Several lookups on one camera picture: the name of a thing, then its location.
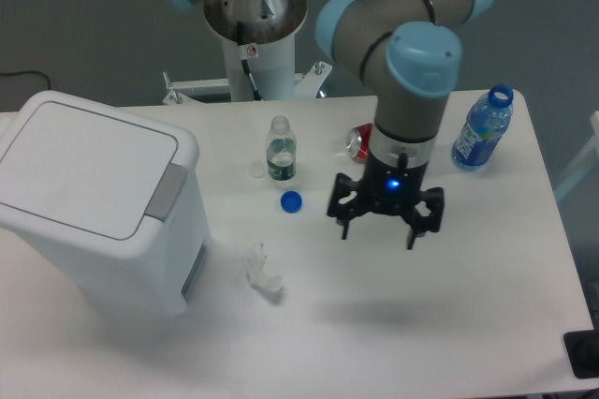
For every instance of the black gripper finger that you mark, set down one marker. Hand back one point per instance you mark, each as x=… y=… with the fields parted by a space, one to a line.
x=427 y=214
x=343 y=201

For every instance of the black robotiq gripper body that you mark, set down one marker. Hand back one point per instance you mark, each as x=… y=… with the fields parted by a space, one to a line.
x=390 y=189

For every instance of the white push-button trash can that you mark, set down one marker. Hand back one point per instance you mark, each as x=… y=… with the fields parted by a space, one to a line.
x=107 y=196

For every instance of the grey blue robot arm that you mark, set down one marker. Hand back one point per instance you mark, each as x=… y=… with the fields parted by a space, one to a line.
x=405 y=51

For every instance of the crushed red soda can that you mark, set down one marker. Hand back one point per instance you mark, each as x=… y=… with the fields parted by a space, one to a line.
x=357 y=142

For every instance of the blue bottle cap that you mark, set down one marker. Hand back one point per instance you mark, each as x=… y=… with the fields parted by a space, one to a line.
x=291 y=201

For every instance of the clear green-label plastic bottle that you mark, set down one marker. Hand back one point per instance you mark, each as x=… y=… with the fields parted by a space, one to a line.
x=281 y=148

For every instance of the white bottle cap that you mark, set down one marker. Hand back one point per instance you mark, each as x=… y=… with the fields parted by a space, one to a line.
x=256 y=170

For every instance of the blue plastic drink bottle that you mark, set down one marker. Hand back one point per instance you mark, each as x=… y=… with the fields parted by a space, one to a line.
x=485 y=124

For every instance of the white furniture at right edge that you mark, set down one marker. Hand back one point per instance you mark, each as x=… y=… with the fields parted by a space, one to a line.
x=580 y=165

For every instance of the black device at table edge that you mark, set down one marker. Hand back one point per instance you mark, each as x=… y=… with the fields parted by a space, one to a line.
x=582 y=352

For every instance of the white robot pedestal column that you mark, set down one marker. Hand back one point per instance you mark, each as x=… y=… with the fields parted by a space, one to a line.
x=258 y=39

